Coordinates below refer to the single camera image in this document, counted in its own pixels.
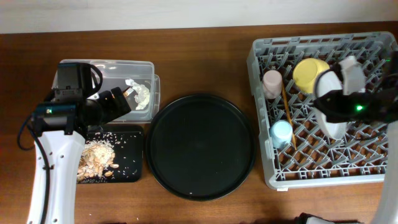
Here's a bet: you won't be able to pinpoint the white tissue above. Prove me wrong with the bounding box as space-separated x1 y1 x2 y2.
124 79 150 110

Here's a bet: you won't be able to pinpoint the grey round plate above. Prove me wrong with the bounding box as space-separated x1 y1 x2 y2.
313 72 348 140

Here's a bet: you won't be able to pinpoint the noodle and rice leftovers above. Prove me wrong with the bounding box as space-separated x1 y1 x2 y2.
76 132 139 182

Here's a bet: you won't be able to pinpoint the yellow bowl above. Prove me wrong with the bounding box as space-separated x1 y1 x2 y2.
293 58 330 93

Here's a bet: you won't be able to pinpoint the wooden chopstick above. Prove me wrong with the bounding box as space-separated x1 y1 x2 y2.
281 81 297 150

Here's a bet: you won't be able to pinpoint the blue plastic cup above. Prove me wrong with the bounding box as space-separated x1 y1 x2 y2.
270 120 293 149

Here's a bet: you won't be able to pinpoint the pink plastic cup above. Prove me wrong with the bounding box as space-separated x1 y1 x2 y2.
262 70 282 99

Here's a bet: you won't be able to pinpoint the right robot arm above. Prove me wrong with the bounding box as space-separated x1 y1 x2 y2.
313 50 397 223

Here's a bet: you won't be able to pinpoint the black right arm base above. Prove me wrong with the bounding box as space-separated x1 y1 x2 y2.
294 213 335 224

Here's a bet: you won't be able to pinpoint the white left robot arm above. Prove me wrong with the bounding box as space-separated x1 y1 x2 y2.
26 62 131 223

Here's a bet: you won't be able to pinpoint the grey dishwasher rack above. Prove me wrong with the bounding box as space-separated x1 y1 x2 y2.
247 32 397 190

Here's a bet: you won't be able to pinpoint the clear plastic bin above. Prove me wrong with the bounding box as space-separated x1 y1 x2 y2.
60 59 160 123

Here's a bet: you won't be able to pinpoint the black rectangular tray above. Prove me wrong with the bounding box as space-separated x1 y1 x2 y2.
76 125 145 185

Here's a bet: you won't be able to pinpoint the black round tray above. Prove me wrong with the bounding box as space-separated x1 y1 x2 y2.
145 94 257 201

